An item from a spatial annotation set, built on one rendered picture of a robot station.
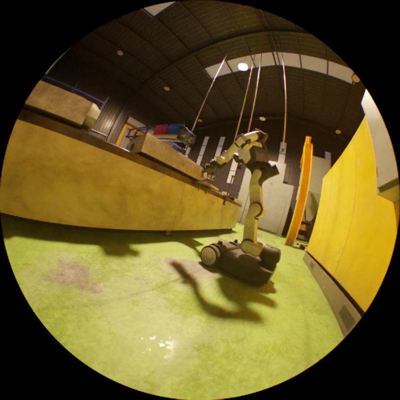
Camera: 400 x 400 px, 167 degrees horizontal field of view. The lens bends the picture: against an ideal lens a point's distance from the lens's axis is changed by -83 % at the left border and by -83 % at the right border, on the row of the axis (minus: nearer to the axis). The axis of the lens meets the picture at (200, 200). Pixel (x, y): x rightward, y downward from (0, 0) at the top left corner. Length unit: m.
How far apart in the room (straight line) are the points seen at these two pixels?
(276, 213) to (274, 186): 1.39
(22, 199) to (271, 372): 1.61
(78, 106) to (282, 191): 7.37
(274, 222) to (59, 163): 7.18
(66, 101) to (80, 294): 1.16
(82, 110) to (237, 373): 1.63
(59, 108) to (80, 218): 0.83
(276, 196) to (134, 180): 6.61
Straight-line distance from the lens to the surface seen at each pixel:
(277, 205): 7.09
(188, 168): 1.70
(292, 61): 10.23
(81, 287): 0.79
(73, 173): 1.12
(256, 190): 1.35
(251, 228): 1.32
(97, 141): 1.13
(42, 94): 1.26
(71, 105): 1.19
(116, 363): 0.58
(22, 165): 1.18
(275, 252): 1.26
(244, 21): 9.51
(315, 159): 9.54
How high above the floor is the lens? 0.56
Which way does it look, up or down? level
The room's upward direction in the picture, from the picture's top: 17 degrees clockwise
